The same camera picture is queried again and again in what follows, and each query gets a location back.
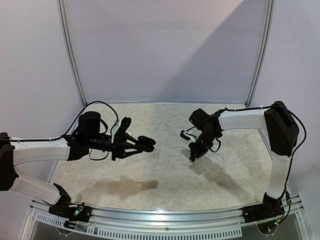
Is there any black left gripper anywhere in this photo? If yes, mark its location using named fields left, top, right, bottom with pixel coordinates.
left=87, top=132, right=143, bottom=161

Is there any black earbud charging case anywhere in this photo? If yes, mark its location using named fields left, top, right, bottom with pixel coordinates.
left=137, top=135, right=156, bottom=153

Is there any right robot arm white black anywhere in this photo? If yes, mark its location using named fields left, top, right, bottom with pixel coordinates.
left=180, top=101, right=300, bottom=226

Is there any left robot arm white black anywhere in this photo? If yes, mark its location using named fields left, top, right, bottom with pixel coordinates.
left=0, top=111, right=156, bottom=223

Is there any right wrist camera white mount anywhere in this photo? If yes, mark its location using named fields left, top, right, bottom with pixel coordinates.
left=179, top=130, right=198, bottom=142

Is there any aluminium front rail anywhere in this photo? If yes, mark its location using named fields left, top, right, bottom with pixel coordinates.
left=21, top=194, right=313, bottom=240

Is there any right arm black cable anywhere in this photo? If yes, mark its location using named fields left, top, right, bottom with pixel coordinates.
left=209, top=104, right=307, bottom=201

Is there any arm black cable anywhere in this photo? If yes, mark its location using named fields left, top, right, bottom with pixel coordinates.
left=209, top=104, right=307, bottom=201
left=0, top=100, right=120, bottom=161

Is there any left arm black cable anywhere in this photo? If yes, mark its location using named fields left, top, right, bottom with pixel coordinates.
left=0, top=100, right=120, bottom=161

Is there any left aluminium wall post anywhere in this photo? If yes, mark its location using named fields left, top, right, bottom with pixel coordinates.
left=57, top=0, right=87, bottom=106

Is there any aluminium wall post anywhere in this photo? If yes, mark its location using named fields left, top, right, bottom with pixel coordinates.
left=57, top=0, right=87, bottom=106
left=245, top=0, right=275, bottom=107

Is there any right aluminium wall post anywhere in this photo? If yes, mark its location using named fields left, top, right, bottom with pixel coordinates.
left=245, top=0, right=275, bottom=107

